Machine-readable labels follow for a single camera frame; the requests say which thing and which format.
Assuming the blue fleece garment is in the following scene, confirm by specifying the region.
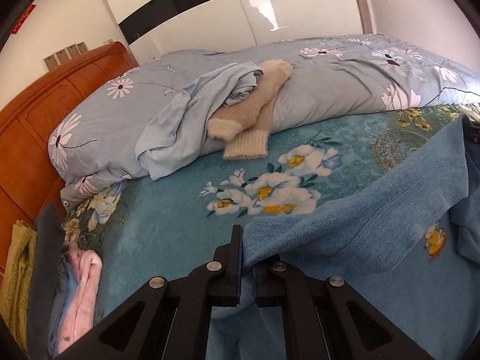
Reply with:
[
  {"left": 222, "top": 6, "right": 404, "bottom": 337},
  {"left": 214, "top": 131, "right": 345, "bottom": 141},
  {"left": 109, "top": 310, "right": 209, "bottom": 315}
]
[{"left": 207, "top": 115, "right": 479, "bottom": 359}]

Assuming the teal floral bed blanket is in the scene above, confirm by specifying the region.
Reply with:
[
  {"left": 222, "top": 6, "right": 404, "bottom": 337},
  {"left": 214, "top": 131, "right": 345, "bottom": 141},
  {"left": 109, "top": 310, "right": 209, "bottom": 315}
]
[{"left": 64, "top": 105, "right": 479, "bottom": 320}]

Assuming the pink fleece garment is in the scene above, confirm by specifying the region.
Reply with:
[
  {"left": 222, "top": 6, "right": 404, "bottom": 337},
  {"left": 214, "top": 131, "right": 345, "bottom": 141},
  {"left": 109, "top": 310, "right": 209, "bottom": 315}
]
[{"left": 58, "top": 243, "right": 103, "bottom": 353}]

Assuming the dark grey folded garment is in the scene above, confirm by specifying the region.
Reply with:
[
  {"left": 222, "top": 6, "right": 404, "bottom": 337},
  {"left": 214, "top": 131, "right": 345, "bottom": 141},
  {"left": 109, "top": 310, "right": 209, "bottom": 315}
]
[{"left": 27, "top": 203, "right": 68, "bottom": 359}]

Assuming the olive green fuzzy sweater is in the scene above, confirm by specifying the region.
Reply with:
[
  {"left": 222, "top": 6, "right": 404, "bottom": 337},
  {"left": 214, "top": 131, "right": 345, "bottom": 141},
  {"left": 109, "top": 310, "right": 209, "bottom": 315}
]
[{"left": 1, "top": 220, "right": 38, "bottom": 354}]

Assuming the floral light blue duvet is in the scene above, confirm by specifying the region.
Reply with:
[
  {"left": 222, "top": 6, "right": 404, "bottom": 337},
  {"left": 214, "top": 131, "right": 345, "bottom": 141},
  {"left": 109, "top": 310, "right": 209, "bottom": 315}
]
[{"left": 48, "top": 34, "right": 479, "bottom": 210}]

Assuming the light blue shirt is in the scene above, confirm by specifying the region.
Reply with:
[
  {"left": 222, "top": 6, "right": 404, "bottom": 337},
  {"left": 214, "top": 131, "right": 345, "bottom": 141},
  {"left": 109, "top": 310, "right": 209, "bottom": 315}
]
[{"left": 135, "top": 62, "right": 263, "bottom": 180}]

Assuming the orange wooden headboard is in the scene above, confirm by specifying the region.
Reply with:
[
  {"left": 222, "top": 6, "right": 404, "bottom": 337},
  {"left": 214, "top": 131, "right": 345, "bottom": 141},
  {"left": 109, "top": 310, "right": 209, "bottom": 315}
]
[{"left": 0, "top": 41, "right": 140, "bottom": 278}]

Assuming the beige fuzzy sweater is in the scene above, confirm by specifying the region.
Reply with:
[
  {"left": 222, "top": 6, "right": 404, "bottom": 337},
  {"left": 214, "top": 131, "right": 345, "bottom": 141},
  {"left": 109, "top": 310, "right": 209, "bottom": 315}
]
[{"left": 207, "top": 59, "right": 293, "bottom": 160}]

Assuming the white black wardrobe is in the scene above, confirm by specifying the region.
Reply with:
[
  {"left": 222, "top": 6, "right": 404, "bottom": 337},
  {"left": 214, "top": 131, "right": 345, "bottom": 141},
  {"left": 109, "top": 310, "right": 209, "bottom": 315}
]
[{"left": 106, "top": 0, "right": 375, "bottom": 64}]

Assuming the wall switch panel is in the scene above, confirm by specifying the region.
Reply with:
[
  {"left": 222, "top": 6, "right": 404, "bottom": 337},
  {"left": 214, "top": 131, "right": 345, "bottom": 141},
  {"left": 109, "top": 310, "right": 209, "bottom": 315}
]
[{"left": 43, "top": 42, "right": 88, "bottom": 72}]

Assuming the red wall decoration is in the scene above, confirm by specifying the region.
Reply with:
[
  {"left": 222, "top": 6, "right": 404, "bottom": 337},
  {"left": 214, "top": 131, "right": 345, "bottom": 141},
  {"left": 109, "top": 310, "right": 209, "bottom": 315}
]
[{"left": 11, "top": 3, "right": 37, "bottom": 35}]

